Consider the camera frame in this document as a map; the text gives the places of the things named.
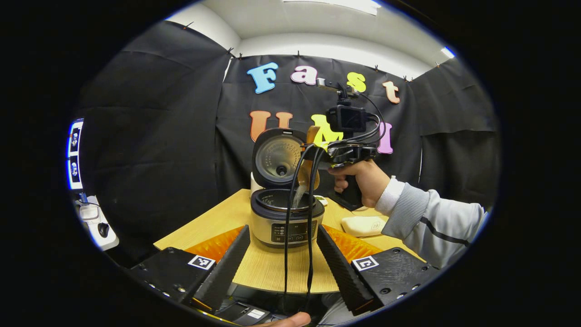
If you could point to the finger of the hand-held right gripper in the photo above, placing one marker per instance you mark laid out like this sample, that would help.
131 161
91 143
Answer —
323 151

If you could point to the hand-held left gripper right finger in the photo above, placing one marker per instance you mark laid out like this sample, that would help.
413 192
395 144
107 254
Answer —
342 272

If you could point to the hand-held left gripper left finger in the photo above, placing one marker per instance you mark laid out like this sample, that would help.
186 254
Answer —
224 272

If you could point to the clear rice container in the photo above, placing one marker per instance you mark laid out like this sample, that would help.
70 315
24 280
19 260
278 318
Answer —
363 225

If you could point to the white rice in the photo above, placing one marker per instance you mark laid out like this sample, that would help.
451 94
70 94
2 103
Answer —
298 198

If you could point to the dark grey rice cooker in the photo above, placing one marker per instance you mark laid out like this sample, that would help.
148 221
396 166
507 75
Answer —
272 227

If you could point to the person's grey trousers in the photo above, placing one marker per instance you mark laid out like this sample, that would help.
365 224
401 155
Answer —
333 309

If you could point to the large ceiling light panel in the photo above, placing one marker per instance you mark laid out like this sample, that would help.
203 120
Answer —
336 4

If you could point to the white side desk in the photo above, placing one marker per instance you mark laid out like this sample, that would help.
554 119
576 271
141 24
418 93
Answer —
109 243

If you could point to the small ceiling light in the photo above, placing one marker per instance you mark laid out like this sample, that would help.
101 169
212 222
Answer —
448 52

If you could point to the black computer mouse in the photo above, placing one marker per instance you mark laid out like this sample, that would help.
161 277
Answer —
103 229

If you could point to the black backdrop cloth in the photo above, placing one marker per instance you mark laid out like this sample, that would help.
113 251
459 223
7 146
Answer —
145 136

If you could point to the computer monitor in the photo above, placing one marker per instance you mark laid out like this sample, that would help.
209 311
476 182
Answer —
75 154

